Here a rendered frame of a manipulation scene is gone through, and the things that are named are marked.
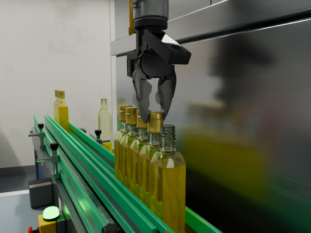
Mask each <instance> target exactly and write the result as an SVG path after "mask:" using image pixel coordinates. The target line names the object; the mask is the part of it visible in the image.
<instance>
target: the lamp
mask: <svg viewBox="0 0 311 233"><path fill-rule="evenodd" d="M58 218H59V209H58V208H57V207H48V208H46V209H45V210H44V212H43V220H44V221H54V220H56V219H58Z"/></svg>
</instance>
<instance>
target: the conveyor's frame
mask: <svg viewBox="0 0 311 233"><path fill-rule="evenodd" d="M31 133H32V134H37V131H36V129H35V127H31V131H30V134H31ZM32 143H33V146H34V148H35V151H36V154H37V157H38V159H41V158H48V157H49V155H48V153H47V151H46V149H44V150H41V149H40V148H39V145H40V138H39V137H38V136H32ZM40 166H41V168H42V171H43V174H44V177H45V178H50V180H51V182H52V188H53V203H54V206H55V207H57V208H58V209H59V210H61V211H62V213H63V215H64V218H65V221H66V233H87V232H86V230H85V228H84V226H83V224H82V222H81V220H80V218H79V216H78V214H77V212H76V210H75V208H74V205H73V204H72V202H71V200H70V198H69V196H68V194H67V192H66V190H65V188H64V186H63V183H62V181H61V179H58V180H57V181H55V180H53V179H52V173H53V163H51V161H44V162H40Z"/></svg>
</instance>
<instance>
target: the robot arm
mask: <svg viewBox="0 0 311 233"><path fill-rule="evenodd" d="M131 7H132V8H133V19H134V20H135V21H134V27H133V33H136V49H135V50H136V51H135V50H134V52H130V53H127V76H129V77H131V78H132V82H133V86H134V88H135V91H136V92H135V93H134V94H133V96H132V102H133V104H134V105H135V106H136V107H137V108H138V111H139V114H140V117H141V119H142V120H143V122H144V123H147V121H148V118H149V116H150V113H149V105H150V102H149V95H150V93H151V92H152V85H151V84H150V83H149V82H148V81H147V80H146V79H148V80H151V79H152V78H159V80H158V91H157V92H156V94H155V100H156V102H157V103H158V104H159V105H160V106H161V111H160V112H163V121H164V120H165V118H166V116H167V114H168V111H169V109H170V106H171V103H172V99H173V97H174V92H175V87H176V73H175V69H174V65H175V64H181V65H187V64H188V63H189V61H190V58H191V55H192V54H191V52H190V51H188V50H187V49H186V48H184V47H183V46H182V45H180V44H179V43H178V42H176V41H175V40H174V39H173V38H171V37H170V36H169V35H168V34H166V33H165V32H164V31H163V30H166V29H167V28H168V22H167V21H168V19H169V0H133V3H132V4H131Z"/></svg>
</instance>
